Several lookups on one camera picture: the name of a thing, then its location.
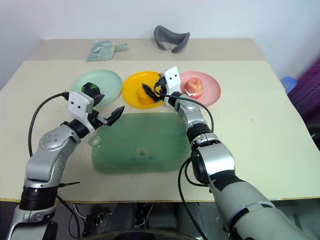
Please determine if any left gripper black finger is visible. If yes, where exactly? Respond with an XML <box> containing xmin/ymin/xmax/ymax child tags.
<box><xmin>106</xmin><ymin>105</ymin><xmax>126</xmax><ymax>127</ymax></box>
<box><xmin>87</xmin><ymin>90</ymin><xmax>106</xmax><ymax>107</ymax></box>

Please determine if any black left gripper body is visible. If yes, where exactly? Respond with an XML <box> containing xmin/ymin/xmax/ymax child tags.
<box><xmin>87</xmin><ymin>109</ymin><xmax>111</xmax><ymax>128</ymax></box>

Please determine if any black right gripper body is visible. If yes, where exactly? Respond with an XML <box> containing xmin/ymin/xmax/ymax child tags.
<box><xmin>156</xmin><ymin>75</ymin><xmax>168</xmax><ymax>94</ymax></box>

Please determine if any orange round food item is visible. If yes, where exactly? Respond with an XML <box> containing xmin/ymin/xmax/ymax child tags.
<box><xmin>138</xmin><ymin>89</ymin><xmax>159</xmax><ymax>107</ymax></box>

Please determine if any yellow plate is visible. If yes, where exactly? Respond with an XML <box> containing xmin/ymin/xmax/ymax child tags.
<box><xmin>122</xmin><ymin>71</ymin><xmax>168</xmax><ymax>110</ymax></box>

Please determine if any pale green plate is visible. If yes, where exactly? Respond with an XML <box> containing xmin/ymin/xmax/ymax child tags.
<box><xmin>71</xmin><ymin>69</ymin><xmax>123</xmax><ymax>109</ymax></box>

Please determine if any pink plate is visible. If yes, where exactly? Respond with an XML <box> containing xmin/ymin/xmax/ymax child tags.
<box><xmin>178</xmin><ymin>70</ymin><xmax>222</xmax><ymax>107</ymax></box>

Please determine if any dark green vegetable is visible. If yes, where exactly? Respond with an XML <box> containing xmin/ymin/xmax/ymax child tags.
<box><xmin>80</xmin><ymin>81</ymin><xmax>101</xmax><ymax>96</ymax></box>

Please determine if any red apple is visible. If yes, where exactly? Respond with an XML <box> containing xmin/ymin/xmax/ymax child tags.
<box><xmin>183</xmin><ymin>77</ymin><xmax>204</xmax><ymax>100</ymax></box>

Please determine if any translucent green mat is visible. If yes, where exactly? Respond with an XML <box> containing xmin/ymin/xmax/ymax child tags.
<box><xmin>88</xmin><ymin>112</ymin><xmax>195</xmax><ymax>175</ymax></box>

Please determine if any pale green zip pouch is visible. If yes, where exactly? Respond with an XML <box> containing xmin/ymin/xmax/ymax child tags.
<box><xmin>85</xmin><ymin>40</ymin><xmax>130</xmax><ymax>62</ymax></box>

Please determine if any grey foam face pad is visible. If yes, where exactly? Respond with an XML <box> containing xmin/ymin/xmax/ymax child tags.
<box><xmin>153</xmin><ymin>24</ymin><xmax>191</xmax><ymax>55</ymax></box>

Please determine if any black zip tie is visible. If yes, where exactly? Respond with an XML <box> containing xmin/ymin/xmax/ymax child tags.
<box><xmin>57</xmin><ymin>181</ymin><xmax>81</xmax><ymax>189</ymax></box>

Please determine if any black clip under table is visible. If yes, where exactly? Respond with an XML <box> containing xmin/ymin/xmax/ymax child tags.
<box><xmin>85</xmin><ymin>211</ymin><xmax>113</xmax><ymax>227</ymax></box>

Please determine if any blue bottle cap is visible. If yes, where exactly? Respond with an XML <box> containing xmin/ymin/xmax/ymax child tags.
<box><xmin>280</xmin><ymin>75</ymin><xmax>298</xmax><ymax>95</ymax></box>

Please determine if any purple fabric object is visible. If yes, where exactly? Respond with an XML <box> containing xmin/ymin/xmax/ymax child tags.
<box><xmin>287</xmin><ymin>56</ymin><xmax>320</xmax><ymax>152</ymax></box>

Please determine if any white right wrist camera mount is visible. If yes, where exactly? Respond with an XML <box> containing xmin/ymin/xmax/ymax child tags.
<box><xmin>163</xmin><ymin>66</ymin><xmax>182</xmax><ymax>95</ymax></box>

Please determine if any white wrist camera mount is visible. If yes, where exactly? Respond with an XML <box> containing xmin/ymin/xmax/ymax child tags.
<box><xmin>68</xmin><ymin>91</ymin><xmax>95</xmax><ymax>132</ymax></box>
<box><xmin>163</xmin><ymin>66</ymin><xmax>182</xmax><ymax>95</ymax></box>

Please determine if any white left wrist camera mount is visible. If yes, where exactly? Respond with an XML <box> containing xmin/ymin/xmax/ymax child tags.
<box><xmin>68</xmin><ymin>91</ymin><xmax>95</xmax><ymax>132</ymax></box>

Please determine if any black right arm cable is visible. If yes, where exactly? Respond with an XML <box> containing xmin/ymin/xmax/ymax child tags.
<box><xmin>152</xmin><ymin>82</ymin><xmax>215</xmax><ymax>240</ymax></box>

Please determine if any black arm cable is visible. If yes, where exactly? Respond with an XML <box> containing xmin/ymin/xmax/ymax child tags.
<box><xmin>28</xmin><ymin>92</ymin><xmax>70</xmax><ymax>158</ymax></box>
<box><xmin>152</xmin><ymin>82</ymin><xmax>215</xmax><ymax>240</ymax></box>

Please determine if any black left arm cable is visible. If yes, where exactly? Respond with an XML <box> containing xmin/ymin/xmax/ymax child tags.
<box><xmin>28</xmin><ymin>92</ymin><xmax>70</xmax><ymax>158</ymax></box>

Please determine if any white cable under table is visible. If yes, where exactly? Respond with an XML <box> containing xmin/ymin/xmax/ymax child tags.
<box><xmin>72</xmin><ymin>202</ymin><xmax>87</xmax><ymax>219</ymax></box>

